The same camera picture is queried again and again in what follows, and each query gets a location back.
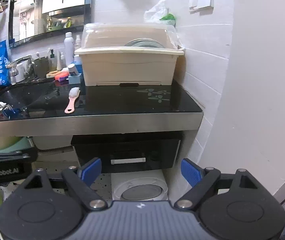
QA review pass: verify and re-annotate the black drawer with metal handle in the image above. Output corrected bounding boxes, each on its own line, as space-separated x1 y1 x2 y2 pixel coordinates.
71 131 182 173

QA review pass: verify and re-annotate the pink white brush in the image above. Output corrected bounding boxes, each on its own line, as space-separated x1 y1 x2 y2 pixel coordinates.
64 87 80 114

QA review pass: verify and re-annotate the white floor appliance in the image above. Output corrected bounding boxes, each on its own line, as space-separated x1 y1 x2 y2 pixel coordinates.
110 170 168 202

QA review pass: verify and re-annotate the black countertop with steel edge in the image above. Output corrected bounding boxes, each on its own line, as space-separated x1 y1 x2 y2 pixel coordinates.
0 81 203 137

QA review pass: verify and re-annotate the light blue toothpaste holder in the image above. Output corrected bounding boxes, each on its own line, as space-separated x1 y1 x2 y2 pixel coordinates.
68 63 82 85

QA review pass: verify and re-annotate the chrome sink faucet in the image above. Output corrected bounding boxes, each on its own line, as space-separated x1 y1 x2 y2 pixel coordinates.
6 56 36 84

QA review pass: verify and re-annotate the blue snack bag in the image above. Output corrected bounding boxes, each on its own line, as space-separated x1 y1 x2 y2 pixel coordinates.
0 40 11 88

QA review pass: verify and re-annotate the cream dish rack box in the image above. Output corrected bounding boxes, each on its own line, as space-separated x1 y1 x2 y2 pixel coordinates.
75 23 184 86

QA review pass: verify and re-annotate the white spray bottle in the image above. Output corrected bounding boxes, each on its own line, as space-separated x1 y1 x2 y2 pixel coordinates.
64 32 75 66

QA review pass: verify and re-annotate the wall mirror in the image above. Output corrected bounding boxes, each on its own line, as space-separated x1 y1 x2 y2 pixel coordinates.
8 0 92 48

